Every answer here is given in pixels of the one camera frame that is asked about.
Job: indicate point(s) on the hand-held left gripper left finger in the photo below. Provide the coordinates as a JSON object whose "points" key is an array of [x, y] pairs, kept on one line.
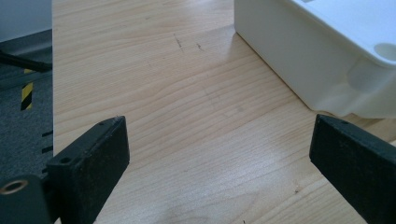
{"points": [[90, 168]]}

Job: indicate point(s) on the white plastic storage box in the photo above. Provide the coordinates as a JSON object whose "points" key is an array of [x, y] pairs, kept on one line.
{"points": [[317, 53]]}

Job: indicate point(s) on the yellow black striped floor tape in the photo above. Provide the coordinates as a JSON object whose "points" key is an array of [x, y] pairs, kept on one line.
{"points": [[26, 95]]}

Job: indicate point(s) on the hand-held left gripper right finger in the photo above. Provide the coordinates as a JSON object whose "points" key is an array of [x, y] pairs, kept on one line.
{"points": [[358, 161]]}

